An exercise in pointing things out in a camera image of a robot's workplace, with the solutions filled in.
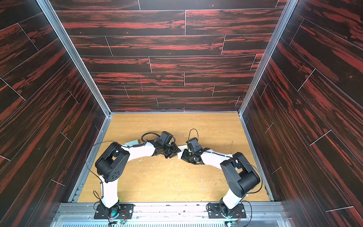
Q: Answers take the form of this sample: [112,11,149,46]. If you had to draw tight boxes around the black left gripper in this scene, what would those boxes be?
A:
[162,142,182,159]

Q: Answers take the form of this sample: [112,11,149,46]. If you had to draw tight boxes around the white jewelry box sleeve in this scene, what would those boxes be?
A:
[178,145,188,155]

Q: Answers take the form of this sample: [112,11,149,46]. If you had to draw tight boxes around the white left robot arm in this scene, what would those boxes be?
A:
[95,142,181,209]

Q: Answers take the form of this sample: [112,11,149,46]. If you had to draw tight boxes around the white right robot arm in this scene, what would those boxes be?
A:
[178,148,261,218]

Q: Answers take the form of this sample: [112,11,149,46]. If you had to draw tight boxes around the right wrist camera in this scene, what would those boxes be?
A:
[186,137,203,154]

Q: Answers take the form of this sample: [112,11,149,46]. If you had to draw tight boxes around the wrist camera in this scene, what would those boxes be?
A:
[156,131,173,147]
[186,137,203,154]

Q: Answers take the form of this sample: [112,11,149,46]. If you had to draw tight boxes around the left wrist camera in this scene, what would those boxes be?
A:
[156,131,173,147]

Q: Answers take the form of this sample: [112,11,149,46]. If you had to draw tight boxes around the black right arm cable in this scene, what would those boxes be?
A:
[188,128,263,195]

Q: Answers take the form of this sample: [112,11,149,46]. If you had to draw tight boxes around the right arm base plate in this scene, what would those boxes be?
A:
[206,202,247,219]

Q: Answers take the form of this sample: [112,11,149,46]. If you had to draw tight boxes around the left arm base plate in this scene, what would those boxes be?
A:
[94,202,135,220]

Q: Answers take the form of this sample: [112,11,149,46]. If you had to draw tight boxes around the aluminium front rail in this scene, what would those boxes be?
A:
[51,202,293,227]

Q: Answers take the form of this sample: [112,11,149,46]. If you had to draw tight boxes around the aluminium frame rail left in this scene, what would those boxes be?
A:
[36,0,111,117]

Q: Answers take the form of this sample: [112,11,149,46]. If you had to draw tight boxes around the aluminium frame rail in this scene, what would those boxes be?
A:
[36,0,111,117]
[239,0,298,119]

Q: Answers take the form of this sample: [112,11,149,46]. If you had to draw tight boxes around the aluminium frame rail right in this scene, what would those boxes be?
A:
[239,0,298,119]

